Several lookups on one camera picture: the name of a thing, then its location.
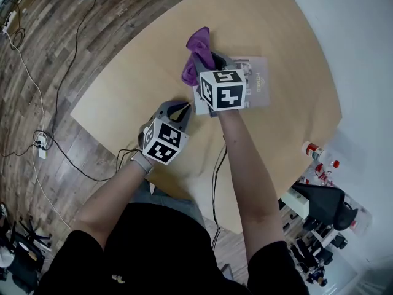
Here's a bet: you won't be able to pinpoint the clear bottle red cap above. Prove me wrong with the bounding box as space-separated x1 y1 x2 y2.
302 141 340 169

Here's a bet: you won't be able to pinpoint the black mesh office chair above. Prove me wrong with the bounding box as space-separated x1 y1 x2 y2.
288 181 359 232

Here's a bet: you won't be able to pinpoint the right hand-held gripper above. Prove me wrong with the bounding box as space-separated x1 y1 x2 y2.
191 50 247 118

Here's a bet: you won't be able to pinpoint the person's left forearm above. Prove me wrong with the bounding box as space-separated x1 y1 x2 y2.
71 157 148 253

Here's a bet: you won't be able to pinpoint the black phone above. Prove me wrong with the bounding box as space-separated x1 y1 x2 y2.
220 262 234 281

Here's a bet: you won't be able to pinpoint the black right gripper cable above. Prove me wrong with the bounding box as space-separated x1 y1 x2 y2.
211 135 228 251

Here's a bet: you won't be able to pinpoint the person's grey trousers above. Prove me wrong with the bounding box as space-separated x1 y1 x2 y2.
128 178 206 229

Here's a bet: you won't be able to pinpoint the white power strip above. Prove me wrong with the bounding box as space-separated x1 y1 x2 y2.
34 133 49 159
2 10 18 34

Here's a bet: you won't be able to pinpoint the grey photo-cover book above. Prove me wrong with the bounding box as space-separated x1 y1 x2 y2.
192 55 271 116

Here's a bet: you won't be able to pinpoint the small white box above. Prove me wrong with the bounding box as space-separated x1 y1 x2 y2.
281 191 310 220

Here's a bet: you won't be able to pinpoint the purple cloth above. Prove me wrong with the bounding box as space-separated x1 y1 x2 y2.
181 26 216 87

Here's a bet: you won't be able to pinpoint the clear bag red print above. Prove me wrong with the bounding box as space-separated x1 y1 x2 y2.
306 161 334 187

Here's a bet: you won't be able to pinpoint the long white floor cable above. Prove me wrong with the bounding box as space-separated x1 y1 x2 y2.
6 32 73 232

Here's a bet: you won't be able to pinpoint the person's left hand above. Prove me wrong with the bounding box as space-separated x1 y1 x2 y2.
137 124 149 152

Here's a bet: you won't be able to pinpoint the person's black shirt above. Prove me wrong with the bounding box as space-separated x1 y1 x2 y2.
33 202 311 295

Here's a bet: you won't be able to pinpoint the long black floor cable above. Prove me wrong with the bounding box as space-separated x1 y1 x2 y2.
50 0 98 141

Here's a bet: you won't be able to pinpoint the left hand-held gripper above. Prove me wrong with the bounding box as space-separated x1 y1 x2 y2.
141 100 193 167

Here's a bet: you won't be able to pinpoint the person's right forearm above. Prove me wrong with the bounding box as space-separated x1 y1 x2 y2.
217 109 286 262

